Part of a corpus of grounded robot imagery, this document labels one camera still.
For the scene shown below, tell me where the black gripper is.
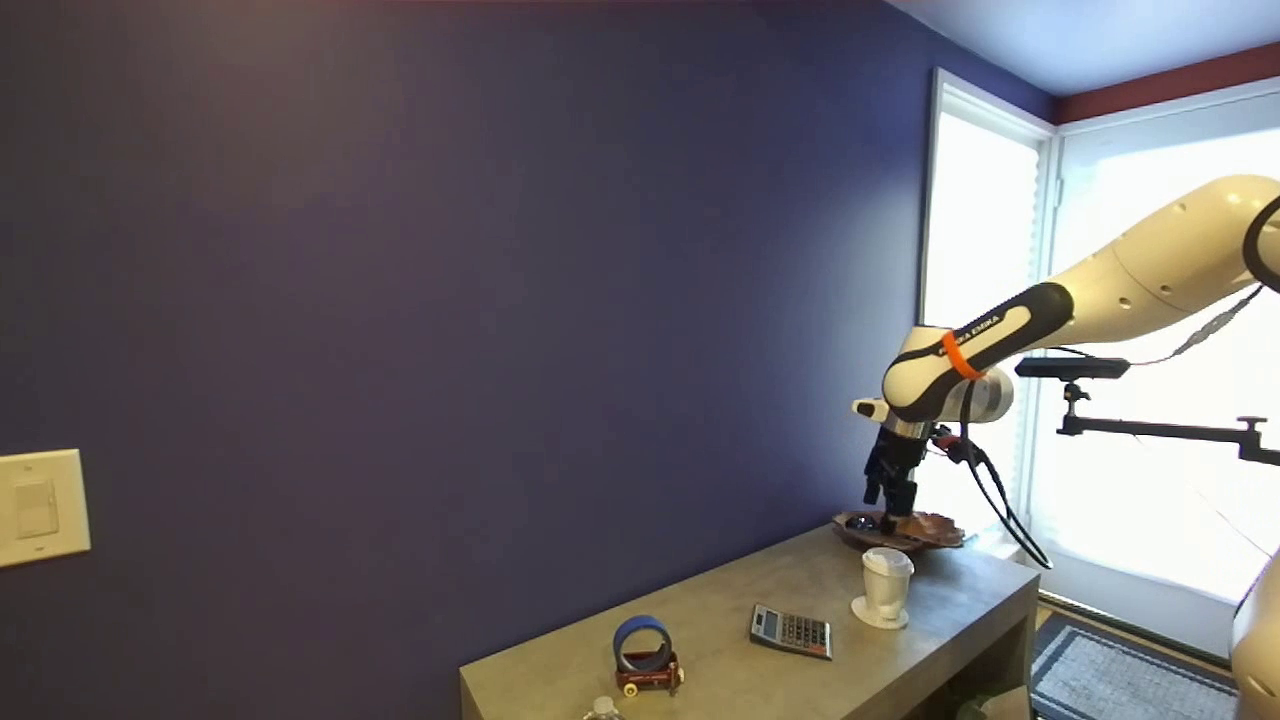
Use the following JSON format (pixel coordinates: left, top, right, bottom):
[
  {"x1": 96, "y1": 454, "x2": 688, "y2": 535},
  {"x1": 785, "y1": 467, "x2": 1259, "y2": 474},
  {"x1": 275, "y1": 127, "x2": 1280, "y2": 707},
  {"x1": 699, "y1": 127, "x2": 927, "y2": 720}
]
[{"x1": 861, "y1": 421, "x2": 931, "y2": 524}]

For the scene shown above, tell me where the white paper cup with lid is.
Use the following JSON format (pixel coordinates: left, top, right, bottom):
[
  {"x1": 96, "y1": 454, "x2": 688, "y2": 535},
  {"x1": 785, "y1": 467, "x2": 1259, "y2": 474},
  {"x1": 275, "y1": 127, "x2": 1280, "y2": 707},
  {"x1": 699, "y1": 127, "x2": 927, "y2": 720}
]
[{"x1": 854, "y1": 543, "x2": 919, "y2": 626}]

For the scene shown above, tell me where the brown wooden bowl tray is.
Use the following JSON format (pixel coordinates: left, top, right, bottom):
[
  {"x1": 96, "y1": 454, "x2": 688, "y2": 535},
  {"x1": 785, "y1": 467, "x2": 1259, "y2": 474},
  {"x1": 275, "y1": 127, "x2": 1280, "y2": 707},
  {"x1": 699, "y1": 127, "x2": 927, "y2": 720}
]
[{"x1": 831, "y1": 510, "x2": 968, "y2": 557}]

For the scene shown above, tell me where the grey remote control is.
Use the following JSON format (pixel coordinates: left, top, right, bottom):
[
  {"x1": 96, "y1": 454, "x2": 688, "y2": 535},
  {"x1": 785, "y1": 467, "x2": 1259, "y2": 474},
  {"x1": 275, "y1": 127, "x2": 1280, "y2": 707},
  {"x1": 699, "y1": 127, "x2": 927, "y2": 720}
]
[{"x1": 742, "y1": 605, "x2": 839, "y2": 663}]

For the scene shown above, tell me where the grey rug with dark border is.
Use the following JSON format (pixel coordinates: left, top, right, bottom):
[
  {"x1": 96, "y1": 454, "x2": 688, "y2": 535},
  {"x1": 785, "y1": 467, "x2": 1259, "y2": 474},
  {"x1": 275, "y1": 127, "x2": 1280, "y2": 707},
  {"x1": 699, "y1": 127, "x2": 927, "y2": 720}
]
[{"x1": 1026, "y1": 617, "x2": 1239, "y2": 720}]

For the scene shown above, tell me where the blue tape roll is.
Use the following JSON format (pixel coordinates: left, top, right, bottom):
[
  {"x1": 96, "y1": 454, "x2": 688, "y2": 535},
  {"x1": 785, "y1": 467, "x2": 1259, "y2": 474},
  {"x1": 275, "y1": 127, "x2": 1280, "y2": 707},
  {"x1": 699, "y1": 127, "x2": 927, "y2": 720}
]
[{"x1": 609, "y1": 612, "x2": 681, "y2": 675}]

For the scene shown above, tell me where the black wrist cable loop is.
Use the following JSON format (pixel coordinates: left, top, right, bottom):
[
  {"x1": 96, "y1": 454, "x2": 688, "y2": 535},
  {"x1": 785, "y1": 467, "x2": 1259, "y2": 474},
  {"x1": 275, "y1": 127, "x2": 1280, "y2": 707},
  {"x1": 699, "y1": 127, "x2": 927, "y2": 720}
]
[{"x1": 951, "y1": 393, "x2": 1055, "y2": 574}]

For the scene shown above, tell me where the orange cable strap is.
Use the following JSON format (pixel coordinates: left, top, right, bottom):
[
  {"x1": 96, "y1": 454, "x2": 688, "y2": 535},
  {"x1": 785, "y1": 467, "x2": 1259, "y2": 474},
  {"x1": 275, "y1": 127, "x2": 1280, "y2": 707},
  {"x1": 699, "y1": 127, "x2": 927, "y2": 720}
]
[{"x1": 941, "y1": 330, "x2": 984, "y2": 387}]

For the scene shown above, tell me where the black stereo camera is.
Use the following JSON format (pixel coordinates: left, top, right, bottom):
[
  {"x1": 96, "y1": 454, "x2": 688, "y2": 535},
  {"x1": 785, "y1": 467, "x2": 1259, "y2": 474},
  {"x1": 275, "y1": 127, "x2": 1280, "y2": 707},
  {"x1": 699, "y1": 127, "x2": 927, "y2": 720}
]
[{"x1": 1011, "y1": 349, "x2": 1137, "y2": 384}]

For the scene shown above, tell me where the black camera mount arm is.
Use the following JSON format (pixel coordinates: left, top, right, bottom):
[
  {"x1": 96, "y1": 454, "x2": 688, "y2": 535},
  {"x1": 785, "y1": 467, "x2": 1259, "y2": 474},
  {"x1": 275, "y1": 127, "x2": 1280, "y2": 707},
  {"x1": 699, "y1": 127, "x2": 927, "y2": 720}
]
[{"x1": 1055, "y1": 377, "x2": 1280, "y2": 474}]

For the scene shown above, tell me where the white wall light switch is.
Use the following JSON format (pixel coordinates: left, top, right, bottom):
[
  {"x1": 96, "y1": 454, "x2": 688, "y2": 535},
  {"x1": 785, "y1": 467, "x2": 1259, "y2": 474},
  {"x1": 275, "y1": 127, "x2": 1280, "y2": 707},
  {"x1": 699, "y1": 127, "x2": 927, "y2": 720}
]
[{"x1": 0, "y1": 446, "x2": 96, "y2": 576}]

